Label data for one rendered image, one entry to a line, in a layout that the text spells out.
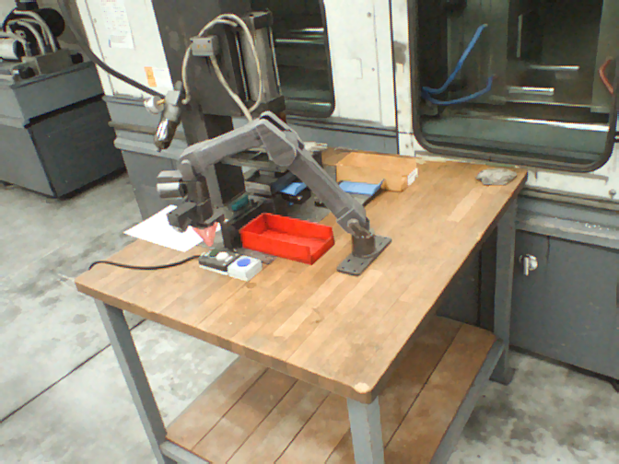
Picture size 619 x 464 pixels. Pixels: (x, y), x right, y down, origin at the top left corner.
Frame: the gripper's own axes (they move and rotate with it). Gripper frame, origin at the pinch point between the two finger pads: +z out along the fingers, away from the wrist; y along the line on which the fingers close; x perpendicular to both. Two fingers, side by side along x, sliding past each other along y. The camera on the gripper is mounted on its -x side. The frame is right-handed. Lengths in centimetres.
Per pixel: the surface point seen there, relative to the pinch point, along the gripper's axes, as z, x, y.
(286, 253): 4.6, 10.1, 18.9
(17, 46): -12, 149, -333
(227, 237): 2.8, 8.2, -1.0
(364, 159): 2, 70, 11
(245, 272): 3.8, -3.1, 14.7
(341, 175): 3, 59, 8
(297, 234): 5.6, 21.6, 14.6
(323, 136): 7, 97, -24
